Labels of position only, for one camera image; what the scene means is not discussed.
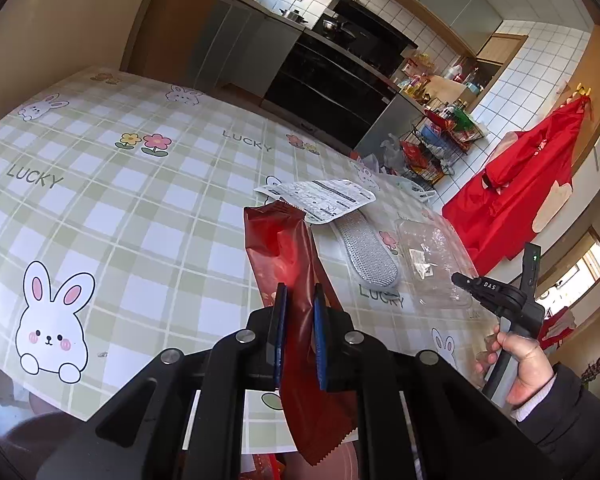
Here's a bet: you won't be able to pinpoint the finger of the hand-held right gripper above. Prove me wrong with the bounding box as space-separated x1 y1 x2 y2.
451 272 525 312

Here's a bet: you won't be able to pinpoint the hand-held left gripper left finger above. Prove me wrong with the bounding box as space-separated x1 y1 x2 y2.
35 282 291 480

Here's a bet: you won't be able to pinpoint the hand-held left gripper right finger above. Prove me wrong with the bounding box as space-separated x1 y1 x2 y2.
312 282 556 480

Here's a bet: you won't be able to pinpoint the clear plastic tray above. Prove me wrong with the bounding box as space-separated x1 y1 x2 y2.
395 217 476 308

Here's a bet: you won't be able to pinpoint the dark red wrapper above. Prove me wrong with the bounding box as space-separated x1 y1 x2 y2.
243 200 358 466

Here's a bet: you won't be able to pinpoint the person's right forearm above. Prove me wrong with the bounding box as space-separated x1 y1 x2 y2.
512 362 600 480

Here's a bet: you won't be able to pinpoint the person's right hand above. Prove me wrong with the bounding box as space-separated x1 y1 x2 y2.
472 331 556 409

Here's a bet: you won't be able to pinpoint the small printed sachet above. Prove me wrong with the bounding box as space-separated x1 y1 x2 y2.
410 247 437 281

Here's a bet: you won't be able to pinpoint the red hanging garment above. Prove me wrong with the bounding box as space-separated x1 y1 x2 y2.
442 92 583 273

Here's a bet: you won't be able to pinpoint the grey mesh insole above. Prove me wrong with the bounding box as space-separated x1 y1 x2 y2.
330 212 401 291

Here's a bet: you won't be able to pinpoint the white printed plastic wrapper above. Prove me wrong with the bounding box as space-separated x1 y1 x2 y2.
254 179 377 225

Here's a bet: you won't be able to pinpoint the crumpled white plastic bag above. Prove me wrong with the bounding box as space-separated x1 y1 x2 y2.
380 132 406 168

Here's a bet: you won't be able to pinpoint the row of condiment bottles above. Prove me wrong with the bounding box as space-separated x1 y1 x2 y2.
397 50 486 121

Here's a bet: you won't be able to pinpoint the black built-in oven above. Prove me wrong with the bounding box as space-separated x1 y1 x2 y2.
262 40 401 148

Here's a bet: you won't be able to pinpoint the grey kitchen cabinets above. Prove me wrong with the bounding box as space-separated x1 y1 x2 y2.
195 0 306 101

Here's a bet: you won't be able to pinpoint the wooden partition panel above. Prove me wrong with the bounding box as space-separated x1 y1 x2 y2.
120 0 246 91

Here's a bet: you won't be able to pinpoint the cream refrigerator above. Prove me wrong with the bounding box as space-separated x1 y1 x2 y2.
0 0 173 136

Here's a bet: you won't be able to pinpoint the white plastic bag with handles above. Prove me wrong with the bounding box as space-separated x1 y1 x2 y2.
390 172 436 201

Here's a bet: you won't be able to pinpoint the black wire rack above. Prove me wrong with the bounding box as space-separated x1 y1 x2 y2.
397 107 486 191

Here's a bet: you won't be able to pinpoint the upper wall cabinets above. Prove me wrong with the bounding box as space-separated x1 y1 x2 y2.
325 0 506 58

